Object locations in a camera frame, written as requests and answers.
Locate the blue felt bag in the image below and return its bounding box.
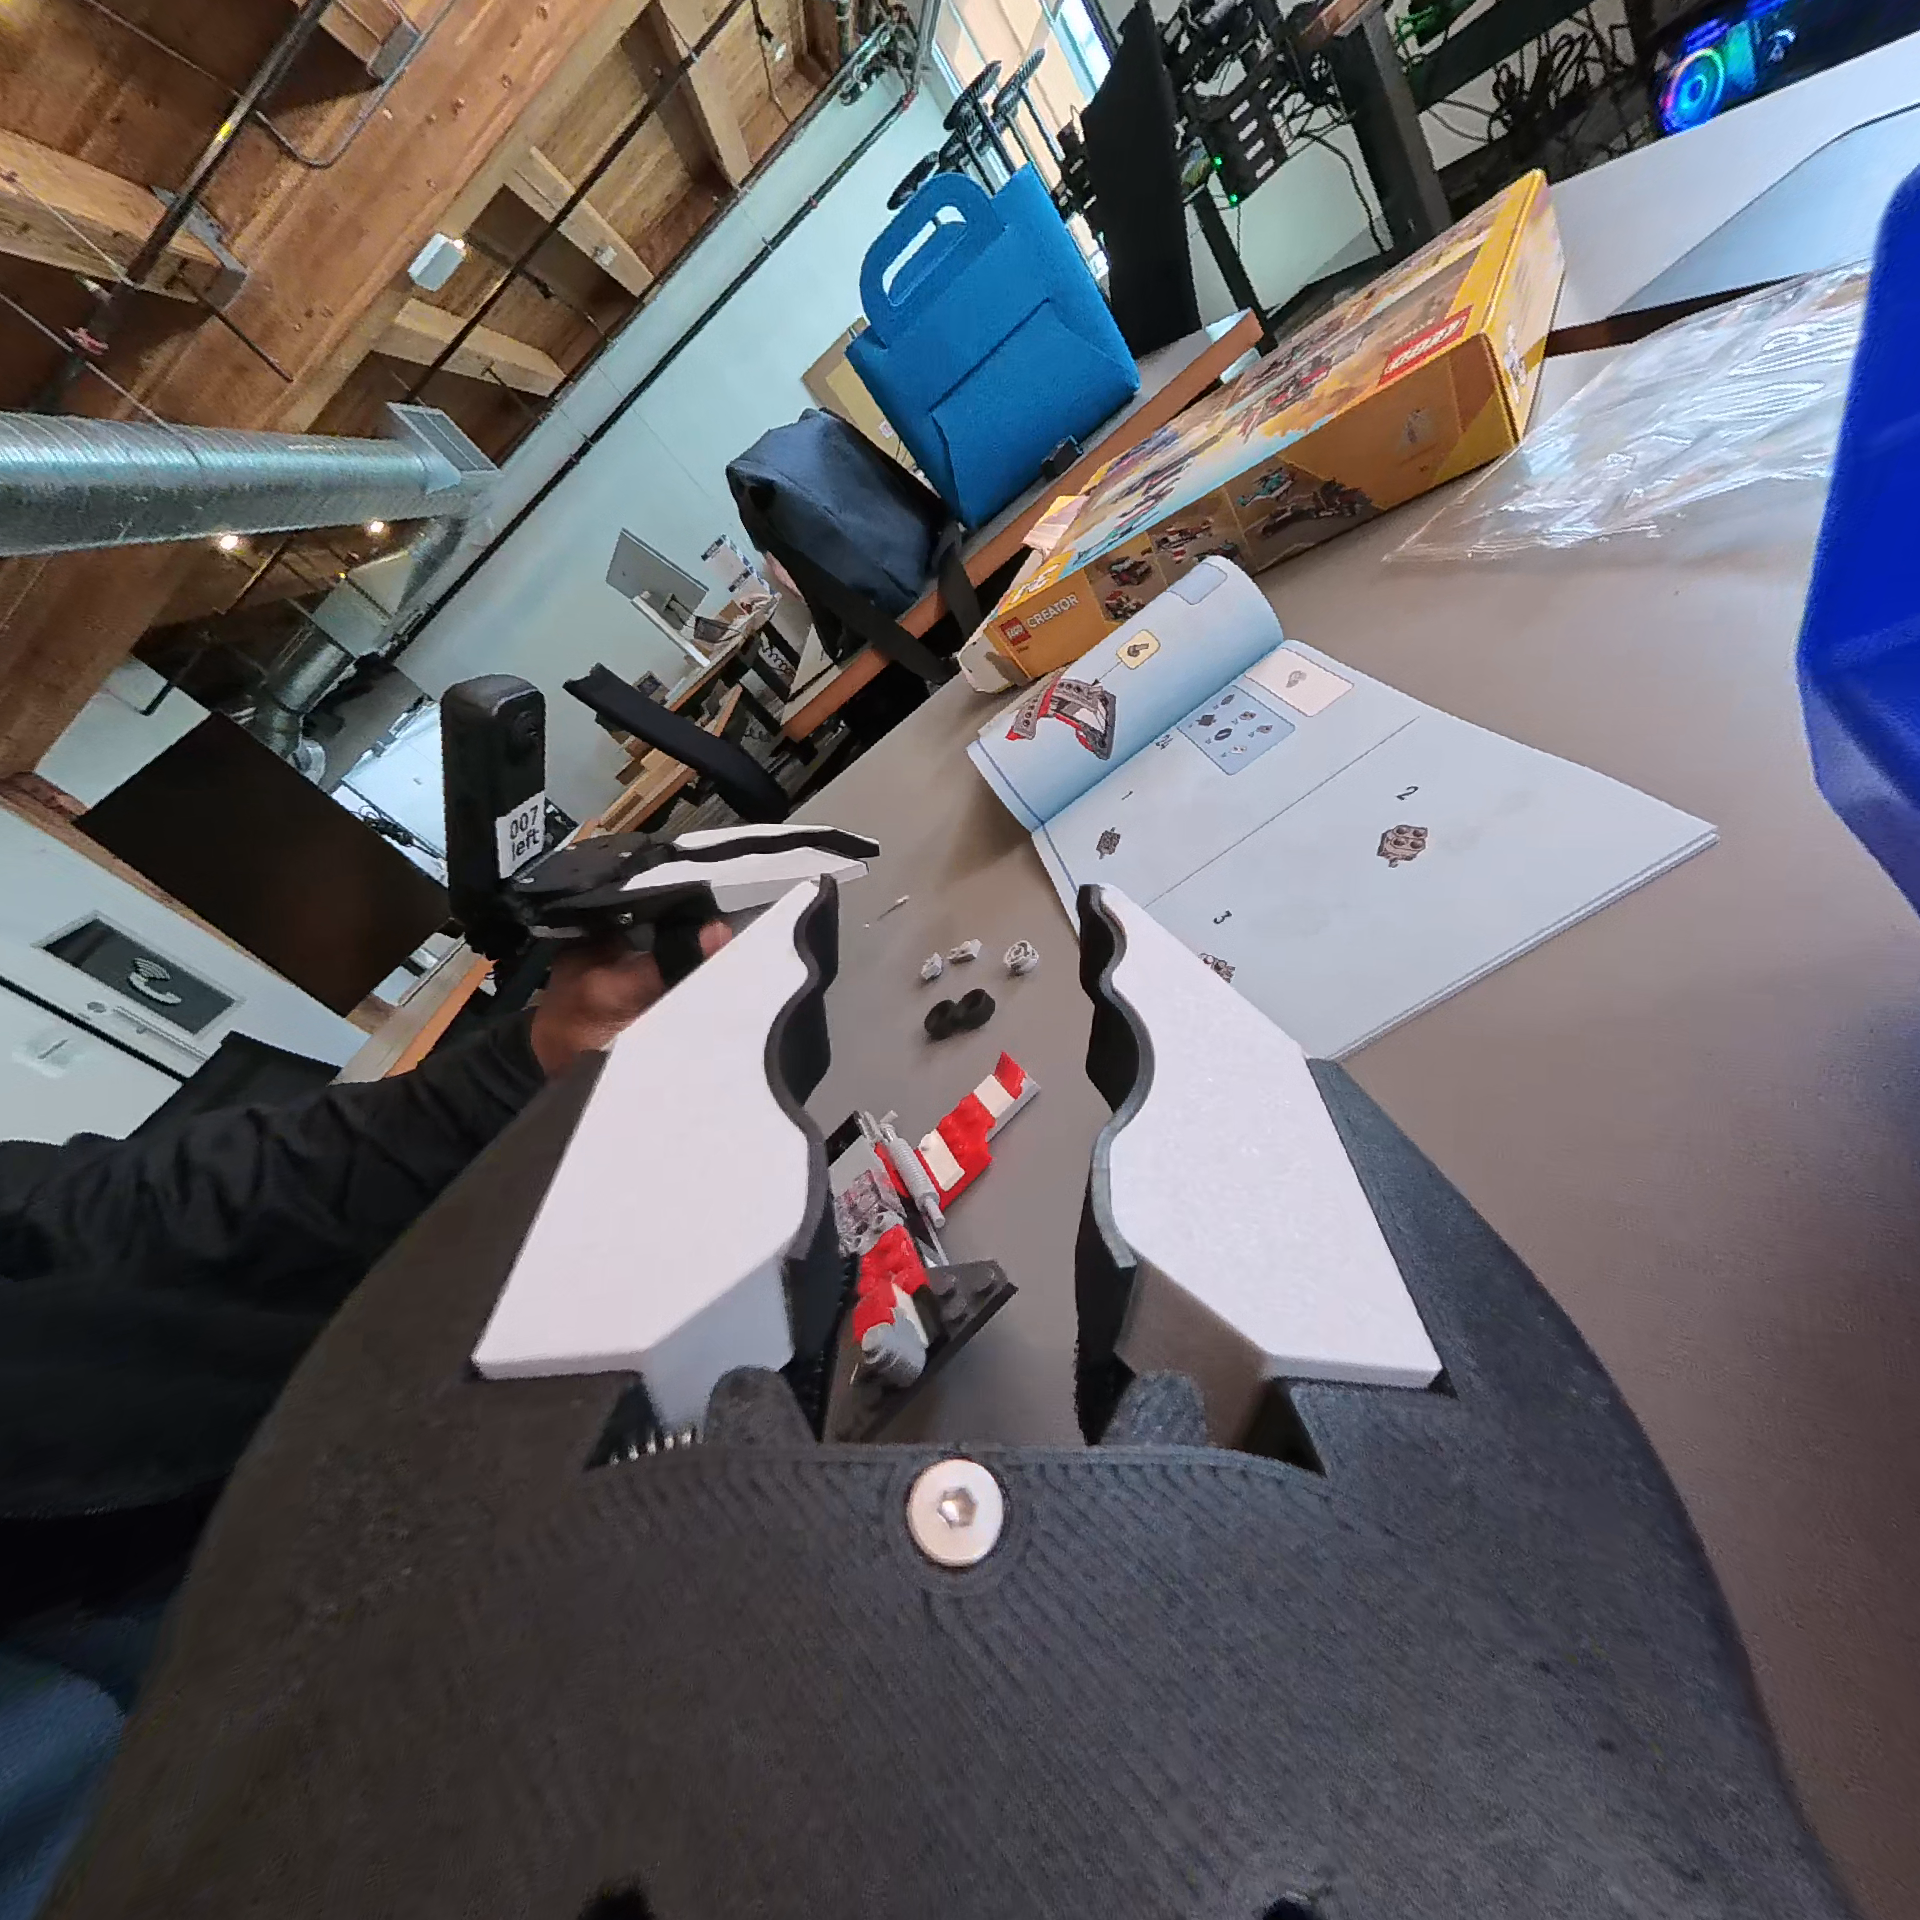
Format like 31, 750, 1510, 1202
846, 165, 1144, 527

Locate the black monitor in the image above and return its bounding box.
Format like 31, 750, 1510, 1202
1076, 0, 1205, 362

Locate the person's left forearm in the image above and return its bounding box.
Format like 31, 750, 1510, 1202
0, 1018, 600, 1525

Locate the computer case with coloured lights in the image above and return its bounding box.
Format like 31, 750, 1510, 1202
1651, 0, 1809, 137

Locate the ribbed metal duct pipe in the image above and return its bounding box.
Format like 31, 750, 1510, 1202
247, 516, 454, 751

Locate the grey phone wall sign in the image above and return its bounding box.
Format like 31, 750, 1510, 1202
36, 913, 241, 1046

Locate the silver metal air duct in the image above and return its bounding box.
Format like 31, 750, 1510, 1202
0, 403, 496, 559

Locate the person's left hand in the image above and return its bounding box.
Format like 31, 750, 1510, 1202
525, 919, 736, 1081

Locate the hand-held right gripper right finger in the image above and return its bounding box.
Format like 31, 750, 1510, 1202
1076, 882, 1445, 1450

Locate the clear plastic bag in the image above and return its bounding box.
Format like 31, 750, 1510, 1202
1387, 262, 1876, 566

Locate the person's leg in jeans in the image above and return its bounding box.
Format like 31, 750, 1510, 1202
0, 1634, 136, 1920

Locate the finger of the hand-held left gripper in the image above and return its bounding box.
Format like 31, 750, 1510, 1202
644, 823, 885, 875
701, 857, 876, 922

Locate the dark wall screen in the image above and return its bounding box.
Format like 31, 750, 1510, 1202
76, 711, 454, 1018

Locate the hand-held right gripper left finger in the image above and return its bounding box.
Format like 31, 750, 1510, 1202
470, 877, 841, 1427

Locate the black office chair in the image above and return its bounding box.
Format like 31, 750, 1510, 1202
563, 661, 797, 828

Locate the blue plastic container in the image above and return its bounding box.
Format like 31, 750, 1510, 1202
1795, 180, 1920, 917

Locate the black mesh chair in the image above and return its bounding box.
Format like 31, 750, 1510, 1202
158, 1030, 345, 1121

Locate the white computer monitor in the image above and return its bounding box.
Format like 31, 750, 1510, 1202
603, 527, 723, 633

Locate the yellow toy brick box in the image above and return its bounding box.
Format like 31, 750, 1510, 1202
957, 167, 1568, 694

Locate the white table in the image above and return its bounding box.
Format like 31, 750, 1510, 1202
1542, 29, 1920, 325

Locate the red white toy brick plane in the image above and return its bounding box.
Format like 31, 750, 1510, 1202
823, 1050, 1040, 1427

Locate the light blue instruction booklet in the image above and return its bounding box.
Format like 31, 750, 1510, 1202
967, 557, 1720, 1060

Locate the navy backpack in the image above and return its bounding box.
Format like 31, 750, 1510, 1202
727, 407, 965, 685

